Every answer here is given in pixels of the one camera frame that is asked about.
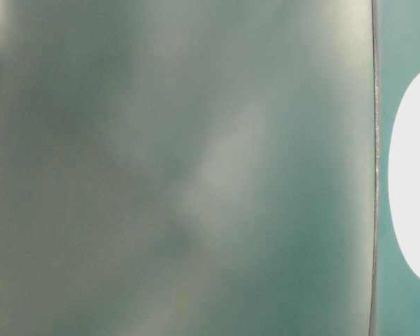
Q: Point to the white round bowl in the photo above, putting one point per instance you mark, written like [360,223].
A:
[404,175]

